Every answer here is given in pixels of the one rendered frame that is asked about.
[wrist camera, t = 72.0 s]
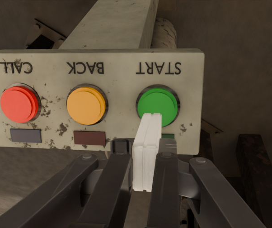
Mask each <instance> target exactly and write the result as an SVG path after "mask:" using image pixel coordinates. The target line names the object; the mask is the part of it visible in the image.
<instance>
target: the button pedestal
mask: <svg viewBox="0 0 272 228"><path fill-rule="evenodd" d="M157 10H176V0H98V1H97V2H96V3H95V4H94V6H93V7H92V8H91V9H90V11H89V12H88V13H87V14H86V16H85V17H84V18H83V19H82V20H81V21H80V23H79V24H78V25H77V26H76V28H75V29H74V30H73V31H72V33H71V34H70V35H69V36H68V38H67V39H66V40H65V41H64V43H63V44H62V45H61V46H60V47H59V48H58V49H3V50H0V99H1V96H2V94H3V92H4V91H5V90H7V89H8V88H10V87H13V86H23V87H25V88H27V89H29V90H30V91H32V92H33V94H34V95H35V97H36V99H37V101H38V111H37V113H36V115H35V116H34V117H33V118H32V119H31V120H29V121H27V122H25V123H17V122H14V121H12V120H10V119H9V118H8V117H7V116H6V115H5V114H4V112H3V111H2V108H1V105H0V147H26V148H48V149H69V150H91V151H111V148H110V141H112V140H113V139H116V138H135V137H136V134H137V131H138V128H139V125H140V123H141V117H140V116H139V113H138V103H139V100H140V98H141V96H142V95H143V94H144V93H145V92H146V91H147V90H149V89H152V88H164V89H166V90H168V91H170V92H171V93H172V94H173V95H174V97H175V99H176V101H177V106H178V110H177V114H176V116H175V118H174V120H173V121H172V122H171V123H169V124H168V125H165V126H163V127H161V133H162V134H174V139H175V141H176V142H177V154H186V155H197V154H198V153H199V147H200V131H201V116H202V94H203V78H204V63H205V54H204V52H203V51H201V50H200V49H198V48H150V46H151V40H152V35H153V30H154V25H155V18H156V13H157ZM80 87H91V88H94V89H95V90H97V91H98V92H99V93H100V94H101V95H102V97H103V98H104V101H105V112H104V114H103V116H102V117H101V119H100V120H99V121H98V122H96V123H94V124H90V125H84V124H80V123H78V122H76V121H75V120H73V119H72V117H71V116H70V114H69V112H68V110H67V100H68V97H69V95H70V94H71V93H72V92H73V91H75V90H76V89H78V88H80ZM11 128H13V129H40V132H41V139H42V143H33V142H12V140H11V134H10V129H11ZM73 131H95V132H105V138H106V145H105V146H102V145H79V144H74V134H73Z"/></svg>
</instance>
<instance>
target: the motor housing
mask: <svg viewBox="0 0 272 228"><path fill-rule="evenodd" d="M235 154H236V157H237V162H238V165H239V171H240V174H241V178H242V183H243V186H244V191H245V195H246V200H247V203H248V206H249V207H250V209H251V210H252V211H253V212H254V213H255V214H256V216H257V217H258V218H259V219H260V221H261V222H262V223H263V224H264V225H265V227H266V228H272V164H271V162H270V159H269V156H268V154H267V151H266V148H265V145H264V143H263V140H262V137H261V135H258V134H239V138H238V142H237V146H236V150H235Z"/></svg>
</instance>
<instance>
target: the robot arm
mask: <svg viewBox="0 0 272 228"><path fill-rule="evenodd" d="M161 120H162V115H161V114H160V113H154V114H151V113H144V114H143V116H142V119H141V123H140V125H139V128H138V131H137V134H136V137H135V138H116V139H113V140H112V141H110V148H111V154H110V156H109V158H108V159H104V160H98V156H97V155H96V154H91V153H85V154H83V155H80V156H78V157H77V158H76V159H74V160H73V161H72V162H70V163H69V164H68V165H66V166H65V167H64V168H62V169H61V170H60V171H58V172H57V173H56V174H55V175H53V176H52V177H51V178H49V179H48V180H47V181H45V182H44V183H43V184H41V185H40V186H39V187H38V188H36V189H35V190H34V191H32V192H31V193H30V194H28V195H27V196H26V197H24V198H23V199H22V200H20V201H19V202H18V203H17V204H15V205H14V206H13V207H11V208H10V209H9V210H7V211H6V212H5V213H3V214H2V215H1V216H0V228H123V227H124V223H125V219H126V215H127V210H128V206H129V203H130V199H131V194H132V184H133V189H134V190H135V191H143V190H146V191H148V192H151V196H150V206H149V213H148V219H147V226H146V227H145V228H180V207H179V195H181V196H185V197H187V198H188V204H189V206H190V208H191V210H192V212H193V214H194V216H195V218H196V220H197V222H198V224H199V226H200V228H266V227H265V225H264V224H263V223H262V222H261V221H260V219H259V218H258V217H257V216H256V214H255V213H254V212H253V211H252V210H251V209H250V207H249V206H248V205H247V204H246V203H245V201H244V200H243V199H242V198H241V197H240V195H239V194H238V193H237V192H236V190H235V189H234V188H233V187H232V185H231V184H230V183H229V182H228V181H227V180H226V179H225V177H224V176H223V175H222V174H221V172H220V171H219V170H218V169H217V168H216V166H215V165H214V164H213V163H212V162H211V161H210V160H209V159H206V158H204V157H203V158H202V157H195V158H192V159H190V161H189V163H186V162H183V161H181V160H179V159H178V156H177V142H176V141H175V140H174V139H170V138H161Z"/></svg>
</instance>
